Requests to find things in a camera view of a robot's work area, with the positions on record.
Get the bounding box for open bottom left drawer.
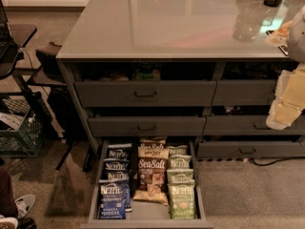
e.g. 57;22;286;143
80;137;214;229

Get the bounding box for green plastic crate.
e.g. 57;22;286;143
0;93;45;157

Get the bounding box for top left drawer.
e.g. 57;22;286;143
74;62;216;108

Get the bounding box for front green kettle chip bag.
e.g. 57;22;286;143
168;179;195;219

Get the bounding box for brown sea salt chip bag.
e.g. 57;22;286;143
133;157;168;205

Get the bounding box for rear brown chip bag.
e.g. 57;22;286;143
139;136;167;149

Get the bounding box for black cable on floor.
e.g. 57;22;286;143
247;156;305;168

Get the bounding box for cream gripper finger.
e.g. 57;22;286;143
265;20;293;47

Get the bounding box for person leg dark trousers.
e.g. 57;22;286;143
0;167;18;218

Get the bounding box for green bag in top drawer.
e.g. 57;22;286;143
132;63;161;80

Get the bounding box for black white fiducial marker board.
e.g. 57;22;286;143
266;31;288;56

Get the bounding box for top right drawer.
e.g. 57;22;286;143
212;61;299;107

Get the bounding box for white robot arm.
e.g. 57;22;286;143
265;7;305;130

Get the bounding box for dark stool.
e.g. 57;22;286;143
34;42;88;170

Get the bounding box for white sneaker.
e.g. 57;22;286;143
15;194;35;219

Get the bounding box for blue kettle chip bag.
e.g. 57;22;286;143
104;158;130;171
98;179;126;219
108;143;132;160
106;170;132;213

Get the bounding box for rear blue kettle chip bag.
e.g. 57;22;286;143
108;143;132;160

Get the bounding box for middle left drawer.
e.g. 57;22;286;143
88;114;206;137

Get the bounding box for front blue kettle chip bag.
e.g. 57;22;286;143
98;179;126;219

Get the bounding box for grey cabinet counter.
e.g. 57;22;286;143
57;0;304;149

